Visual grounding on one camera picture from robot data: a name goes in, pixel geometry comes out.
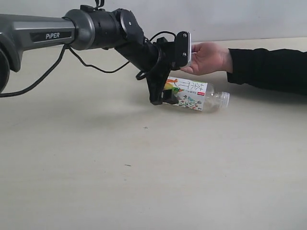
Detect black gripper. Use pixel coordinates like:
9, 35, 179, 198
115, 35, 178, 105

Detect clear tea bottle fruit label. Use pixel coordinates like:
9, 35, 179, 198
163, 76, 230, 114

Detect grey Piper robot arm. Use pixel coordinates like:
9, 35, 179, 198
0, 5, 171, 105

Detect black sleeved right forearm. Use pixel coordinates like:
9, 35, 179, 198
227, 48, 307, 95

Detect person's open right hand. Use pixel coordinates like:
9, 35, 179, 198
180, 42, 233, 76

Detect black cable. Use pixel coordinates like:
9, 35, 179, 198
0, 0, 178, 98

